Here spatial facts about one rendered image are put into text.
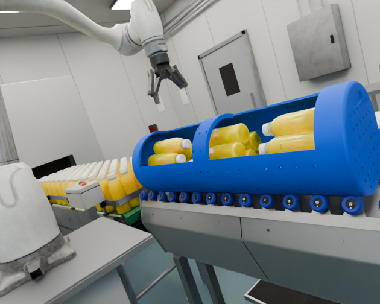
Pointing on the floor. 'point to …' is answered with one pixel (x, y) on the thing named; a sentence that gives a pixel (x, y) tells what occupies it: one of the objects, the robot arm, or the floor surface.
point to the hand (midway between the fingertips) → (174, 105)
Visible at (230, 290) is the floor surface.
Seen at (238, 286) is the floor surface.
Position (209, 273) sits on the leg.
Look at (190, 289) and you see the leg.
